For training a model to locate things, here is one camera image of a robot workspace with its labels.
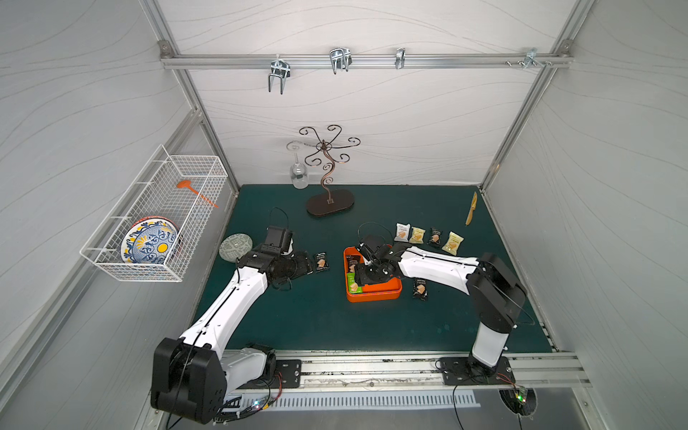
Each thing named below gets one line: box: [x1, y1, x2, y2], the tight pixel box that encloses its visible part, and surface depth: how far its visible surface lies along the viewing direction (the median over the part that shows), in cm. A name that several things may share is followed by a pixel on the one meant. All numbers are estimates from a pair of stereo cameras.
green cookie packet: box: [346, 272, 363, 294], surface depth 88 cm
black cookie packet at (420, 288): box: [412, 277, 429, 301], surface depth 90 cm
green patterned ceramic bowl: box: [218, 232, 254, 263], surface depth 100 cm
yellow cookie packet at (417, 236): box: [409, 225, 427, 245], surface depth 106 cm
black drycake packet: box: [314, 251, 330, 272], surface depth 97 cm
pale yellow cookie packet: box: [441, 231, 465, 257], surface depth 103 cm
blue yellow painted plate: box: [120, 215, 181, 265], surface depth 62 cm
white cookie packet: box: [393, 222, 412, 243], surface depth 106 cm
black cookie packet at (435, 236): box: [426, 226, 443, 247], surface depth 103 cm
